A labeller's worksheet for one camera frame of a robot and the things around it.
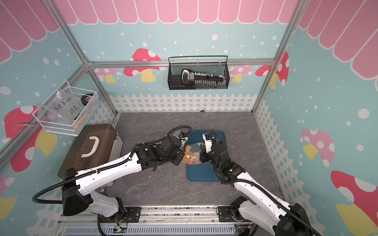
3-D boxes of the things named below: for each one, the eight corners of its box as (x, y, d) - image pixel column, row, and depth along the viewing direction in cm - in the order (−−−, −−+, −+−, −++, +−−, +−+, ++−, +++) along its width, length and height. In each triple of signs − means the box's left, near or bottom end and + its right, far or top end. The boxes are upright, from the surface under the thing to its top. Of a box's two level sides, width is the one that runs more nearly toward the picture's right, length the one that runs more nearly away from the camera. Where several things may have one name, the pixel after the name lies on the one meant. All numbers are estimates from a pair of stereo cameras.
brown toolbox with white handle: (79, 185, 86) (51, 170, 69) (99, 143, 104) (81, 124, 87) (114, 185, 86) (94, 170, 69) (128, 143, 104) (115, 124, 87)
